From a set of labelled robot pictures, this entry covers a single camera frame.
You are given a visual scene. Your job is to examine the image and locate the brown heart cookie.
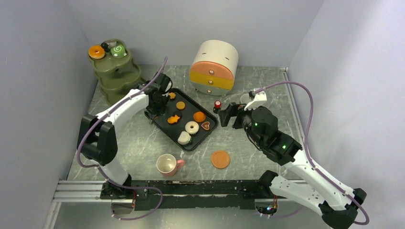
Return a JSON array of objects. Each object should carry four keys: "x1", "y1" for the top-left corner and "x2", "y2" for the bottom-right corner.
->
[{"x1": 201, "y1": 121, "x2": 211, "y2": 131}]

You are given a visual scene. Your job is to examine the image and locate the green three-tier serving stand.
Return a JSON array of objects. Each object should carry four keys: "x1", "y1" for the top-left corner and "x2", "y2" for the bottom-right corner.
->
[{"x1": 87, "y1": 39, "x2": 145, "y2": 105}]

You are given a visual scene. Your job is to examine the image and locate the red and black stamp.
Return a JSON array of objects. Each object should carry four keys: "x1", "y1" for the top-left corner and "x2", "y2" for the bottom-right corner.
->
[{"x1": 213, "y1": 100, "x2": 222, "y2": 114}]

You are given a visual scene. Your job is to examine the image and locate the brown chocolate round cookie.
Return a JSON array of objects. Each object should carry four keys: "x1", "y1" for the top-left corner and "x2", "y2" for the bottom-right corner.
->
[{"x1": 105, "y1": 40, "x2": 117, "y2": 49}]

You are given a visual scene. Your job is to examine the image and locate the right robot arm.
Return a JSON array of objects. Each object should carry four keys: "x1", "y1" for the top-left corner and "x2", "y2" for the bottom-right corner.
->
[{"x1": 213, "y1": 101, "x2": 367, "y2": 229}]

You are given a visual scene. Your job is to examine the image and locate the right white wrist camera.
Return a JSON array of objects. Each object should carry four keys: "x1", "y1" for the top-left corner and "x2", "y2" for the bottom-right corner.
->
[{"x1": 244, "y1": 91, "x2": 267, "y2": 111}]

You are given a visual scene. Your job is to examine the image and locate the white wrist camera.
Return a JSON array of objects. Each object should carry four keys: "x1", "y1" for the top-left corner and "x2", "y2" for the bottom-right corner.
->
[
  {"x1": 135, "y1": 81, "x2": 149, "y2": 94},
  {"x1": 244, "y1": 91, "x2": 267, "y2": 111}
]

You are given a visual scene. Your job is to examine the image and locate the tan round biscuit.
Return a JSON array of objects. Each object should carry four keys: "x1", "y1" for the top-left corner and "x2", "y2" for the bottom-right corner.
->
[{"x1": 176, "y1": 101, "x2": 185, "y2": 110}]

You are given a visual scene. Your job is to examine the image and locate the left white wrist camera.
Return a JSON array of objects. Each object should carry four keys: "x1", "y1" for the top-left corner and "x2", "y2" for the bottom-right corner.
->
[{"x1": 135, "y1": 81, "x2": 149, "y2": 94}]

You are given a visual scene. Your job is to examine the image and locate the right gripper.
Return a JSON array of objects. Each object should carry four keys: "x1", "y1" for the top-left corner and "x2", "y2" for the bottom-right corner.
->
[{"x1": 217, "y1": 101, "x2": 264, "y2": 147}]

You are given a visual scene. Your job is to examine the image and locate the blue mug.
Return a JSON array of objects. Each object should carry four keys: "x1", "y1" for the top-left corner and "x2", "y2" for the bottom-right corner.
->
[{"x1": 240, "y1": 94, "x2": 251, "y2": 104}]

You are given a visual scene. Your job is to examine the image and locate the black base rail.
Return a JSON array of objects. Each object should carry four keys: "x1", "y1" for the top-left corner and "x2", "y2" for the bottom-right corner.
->
[{"x1": 100, "y1": 170, "x2": 277, "y2": 211}]

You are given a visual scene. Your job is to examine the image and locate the black round cookie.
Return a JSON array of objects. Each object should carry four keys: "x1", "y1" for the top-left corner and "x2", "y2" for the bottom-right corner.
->
[{"x1": 173, "y1": 110, "x2": 182, "y2": 118}]

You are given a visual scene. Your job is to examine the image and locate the black rectangular baking tray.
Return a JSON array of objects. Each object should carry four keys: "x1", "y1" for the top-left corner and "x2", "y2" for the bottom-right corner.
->
[{"x1": 144, "y1": 88, "x2": 218, "y2": 151}]

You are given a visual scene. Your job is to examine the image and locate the aluminium frame rail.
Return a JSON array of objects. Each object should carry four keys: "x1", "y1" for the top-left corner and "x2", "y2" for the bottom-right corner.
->
[{"x1": 44, "y1": 180, "x2": 131, "y2": 229}]

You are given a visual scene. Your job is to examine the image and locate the white glazed donut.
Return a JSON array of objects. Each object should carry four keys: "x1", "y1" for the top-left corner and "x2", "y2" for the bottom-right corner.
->
[{"x1": 185, "y1": 121, "x2": 199, "y2": 135}]

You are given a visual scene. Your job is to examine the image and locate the orange round coaster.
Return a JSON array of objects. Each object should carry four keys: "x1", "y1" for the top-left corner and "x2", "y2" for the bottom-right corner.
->
[{"x1": 211, "y1": 150, "x2": 230, "y2": 169}]

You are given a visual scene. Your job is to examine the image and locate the orange glazed donut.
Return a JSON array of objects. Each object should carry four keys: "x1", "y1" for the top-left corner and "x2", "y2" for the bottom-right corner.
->
[{"x1": 88, "y1": 45, "x2": 106, "y2": 60}]

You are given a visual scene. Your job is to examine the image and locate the green swirl roll cake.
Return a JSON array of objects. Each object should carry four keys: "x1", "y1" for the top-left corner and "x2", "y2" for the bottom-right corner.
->
[{"x1": 110, "y1": 44, "x2": 127, "y2": 59}]

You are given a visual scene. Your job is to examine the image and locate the round three-drawer mini cabinet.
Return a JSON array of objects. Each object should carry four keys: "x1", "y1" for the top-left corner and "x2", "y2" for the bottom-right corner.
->
[{"x1": 189, "y1": 40, "x2": 239, "y2": 96}]

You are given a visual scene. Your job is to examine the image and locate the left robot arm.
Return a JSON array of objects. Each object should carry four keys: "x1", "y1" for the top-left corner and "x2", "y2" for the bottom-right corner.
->
[{"x1": 76, "y1": 73, "x2": 172, "y2": 198}]

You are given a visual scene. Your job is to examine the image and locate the orange fish-shaped pastry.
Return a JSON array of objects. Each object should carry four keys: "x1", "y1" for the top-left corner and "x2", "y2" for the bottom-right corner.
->
[{"x1": 167, "y1": 114, "x2": 181, "y2": 124}]

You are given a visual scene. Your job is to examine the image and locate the pink mug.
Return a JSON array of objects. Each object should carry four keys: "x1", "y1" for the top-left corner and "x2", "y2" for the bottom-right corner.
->
[{"x1": 156, "y1": 154, "x2": 185, "y2": 177}]

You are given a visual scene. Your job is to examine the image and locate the orange flower cookie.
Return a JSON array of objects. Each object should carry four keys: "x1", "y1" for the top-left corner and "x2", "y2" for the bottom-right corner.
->
[{"x1": 168, "y1": 92, "x2": 176, "y2": 100}]

